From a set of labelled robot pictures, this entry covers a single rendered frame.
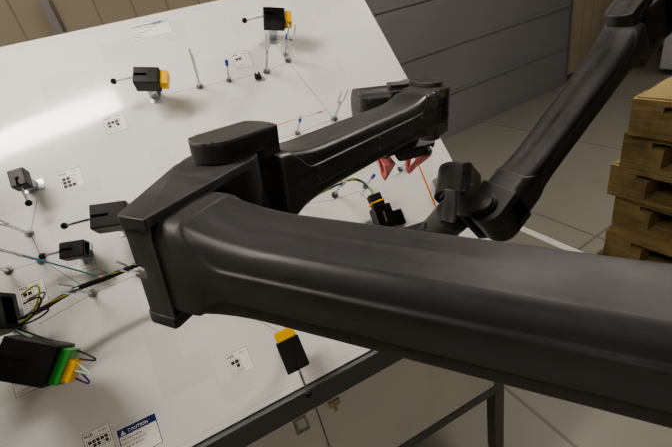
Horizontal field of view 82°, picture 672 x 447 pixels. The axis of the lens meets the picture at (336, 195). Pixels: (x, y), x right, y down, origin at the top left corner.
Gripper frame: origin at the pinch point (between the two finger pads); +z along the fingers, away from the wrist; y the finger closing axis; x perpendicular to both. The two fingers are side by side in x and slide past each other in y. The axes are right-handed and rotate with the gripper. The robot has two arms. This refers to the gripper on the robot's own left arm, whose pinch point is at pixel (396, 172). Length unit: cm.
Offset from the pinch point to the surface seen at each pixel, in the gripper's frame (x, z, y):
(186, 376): 13, 31, 50
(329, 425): 27, 56, 24
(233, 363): 14, 31, 41
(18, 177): -29, 5, 73
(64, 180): -32, 10, 66
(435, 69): -231, 142, -183
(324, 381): 22.7, 35.5, 23.4
